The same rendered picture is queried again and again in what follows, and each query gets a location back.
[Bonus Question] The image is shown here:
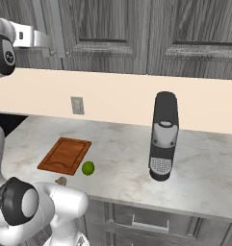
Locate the black and silver coffee machine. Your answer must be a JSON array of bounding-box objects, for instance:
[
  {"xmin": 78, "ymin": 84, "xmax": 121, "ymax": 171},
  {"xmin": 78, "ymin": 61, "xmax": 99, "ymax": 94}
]
[{"xmin": 147, "ymin": 90, "xmax": 180, "ymax": 183}]

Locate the beige garlic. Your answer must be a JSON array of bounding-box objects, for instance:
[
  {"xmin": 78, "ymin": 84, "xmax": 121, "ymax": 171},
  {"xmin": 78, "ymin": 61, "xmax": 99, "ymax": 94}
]
[{"xmin": 54, "ymin": 176, "xmax": 68, "ymax": 186}]

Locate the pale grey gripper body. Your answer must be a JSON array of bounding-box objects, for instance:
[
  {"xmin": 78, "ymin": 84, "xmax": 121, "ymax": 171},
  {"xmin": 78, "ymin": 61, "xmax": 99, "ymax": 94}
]
[{"xmin": 32, "ymin": 29, "xmax": 53, "ymax": 50}]

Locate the black hob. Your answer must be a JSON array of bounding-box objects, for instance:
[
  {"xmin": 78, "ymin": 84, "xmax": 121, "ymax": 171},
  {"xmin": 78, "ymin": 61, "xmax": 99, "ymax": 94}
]
[{"xmin": 0, "ymin": 111, "xmax": 29, "ymax": 138}]

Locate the green lime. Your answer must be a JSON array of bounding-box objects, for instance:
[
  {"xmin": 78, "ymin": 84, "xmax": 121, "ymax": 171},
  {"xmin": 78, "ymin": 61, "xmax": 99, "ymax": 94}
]
[{"xmin": 81, "ymin": 160, "xmax": 96, "ymax": 177}]

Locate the grey wood cabinet door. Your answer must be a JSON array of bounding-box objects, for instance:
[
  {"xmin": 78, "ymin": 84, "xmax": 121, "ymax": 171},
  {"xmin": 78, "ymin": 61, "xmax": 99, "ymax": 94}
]
[
  {"xmin": 147, "ymin": 0, "xmax": 232, "ymax": 81},
  {"xmin": 0, "ymin": 0, "xmax": 65, "ymax": 71},
  {"xmin": 57, "ymin": 0, "xmax": 151, "ymax": 76}
]

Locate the grey wood drawer front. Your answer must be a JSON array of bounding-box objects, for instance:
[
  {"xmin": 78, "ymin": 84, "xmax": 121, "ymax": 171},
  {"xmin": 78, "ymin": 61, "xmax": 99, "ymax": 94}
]
[{"xmin": 100, "ymin": 201, "xmax": 200, "ymax": 246}]

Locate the brown wooden cutting board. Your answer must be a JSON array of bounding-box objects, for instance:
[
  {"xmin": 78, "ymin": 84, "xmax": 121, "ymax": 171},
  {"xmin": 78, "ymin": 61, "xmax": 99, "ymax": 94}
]
[{"xmin": 37, "ymin": 136, "xmax": 92, "ymax": 177}]

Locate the silver drawer handle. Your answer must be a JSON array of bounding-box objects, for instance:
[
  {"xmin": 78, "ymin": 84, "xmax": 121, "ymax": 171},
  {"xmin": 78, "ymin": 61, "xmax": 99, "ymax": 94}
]
[{"xmin": 131, "ymin": 213, "xmax": 170, "ymax": 233}]

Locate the grey wall outlet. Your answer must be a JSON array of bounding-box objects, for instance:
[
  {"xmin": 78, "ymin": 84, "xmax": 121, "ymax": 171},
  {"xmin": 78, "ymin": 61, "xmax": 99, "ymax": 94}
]
[{"xmin": 70, "ymin": 96, "xmax": 86, "ymax": 116}]

